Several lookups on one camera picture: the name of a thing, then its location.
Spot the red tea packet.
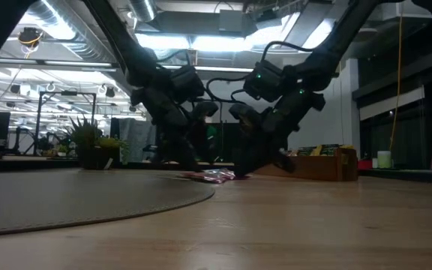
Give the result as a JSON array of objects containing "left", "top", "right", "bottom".
[{"left": 180, "top": 168, "right": 236, "bottom": 185}]

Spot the small potted green plant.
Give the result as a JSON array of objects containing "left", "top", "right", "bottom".
[{"left": 65, "top": 115, "right": 130, "bottom": 171}]

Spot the round grey table mat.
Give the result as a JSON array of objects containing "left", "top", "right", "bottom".
[{"left": 0, "top": 168, "right": 216, "bottom": 238}]

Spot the black aluminium table frame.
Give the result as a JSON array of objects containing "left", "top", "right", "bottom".
[{"left": 0, "top": 156, "right": 236, "bottom": 176}]

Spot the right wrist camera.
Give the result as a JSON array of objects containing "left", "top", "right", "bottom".
[{"left": 228, "top": 103, "right": 264, "bottom": 138}]

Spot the silver ventilation duct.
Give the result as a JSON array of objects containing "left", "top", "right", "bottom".
[{"left": 11, "top": 0, "right": 157, "bottom": 99}]

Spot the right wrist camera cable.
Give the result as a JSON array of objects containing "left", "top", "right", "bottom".
[{"left": 205, "top": 76, "right": 248, "bottom": 105}]

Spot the yellow ceiling cable reel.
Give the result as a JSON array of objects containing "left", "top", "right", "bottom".
[{"left": 16, "top": 26, "right": 44, "bottom": 49}]

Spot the black metal gantry frame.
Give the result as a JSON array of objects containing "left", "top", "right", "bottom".
[{"left": 34, "top": 91, "right": 98, "bottom": 155}]

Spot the wooden compartment tray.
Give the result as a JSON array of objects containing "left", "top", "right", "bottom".
[{"left": 253, "top": 146, "right": 359, "bottom": 182}]

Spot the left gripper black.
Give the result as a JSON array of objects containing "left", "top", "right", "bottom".
[{"left": 129, "top": 65, "right": 206, "bottom": 173}]

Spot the long led light bar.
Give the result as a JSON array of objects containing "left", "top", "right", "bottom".
[{"left": 0, "top": 55, "right": 254, "bottom": 74}]

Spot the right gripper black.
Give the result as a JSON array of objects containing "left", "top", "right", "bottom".
[{"left": 235, "top": 59, "right": 326, "bottom": 177}]

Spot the grey cloth cover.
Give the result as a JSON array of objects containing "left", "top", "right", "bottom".
[{"left": 117, "top": 118, "right": 158, "bottom": 164}]

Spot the grey ceiling box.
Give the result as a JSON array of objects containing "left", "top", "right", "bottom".
[{"left": 217, "top": 9, "right": 245, "bottom": 33}]

